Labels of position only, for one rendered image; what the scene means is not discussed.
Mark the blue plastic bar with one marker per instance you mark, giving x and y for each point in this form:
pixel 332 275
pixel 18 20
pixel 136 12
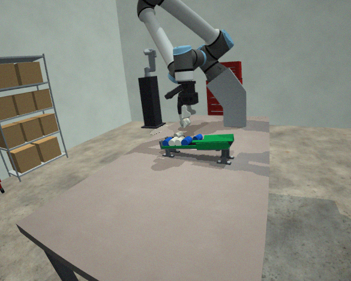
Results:
pixel 186 141
pixel 166 141
pixel 198 137

